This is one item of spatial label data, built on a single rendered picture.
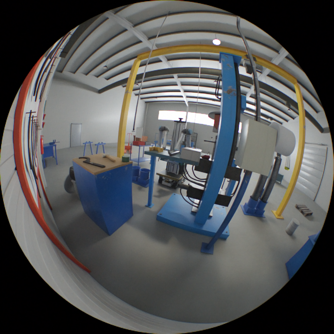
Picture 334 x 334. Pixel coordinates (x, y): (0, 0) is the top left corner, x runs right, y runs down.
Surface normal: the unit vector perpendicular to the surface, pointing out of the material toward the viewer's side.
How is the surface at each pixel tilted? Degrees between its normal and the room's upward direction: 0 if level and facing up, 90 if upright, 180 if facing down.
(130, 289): 0
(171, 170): 90
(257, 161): 90
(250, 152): 90
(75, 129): 90
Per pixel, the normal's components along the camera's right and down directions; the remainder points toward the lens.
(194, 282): 0.14, -0.95
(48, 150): 0.92, 0.23
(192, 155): -0.36, 0.22
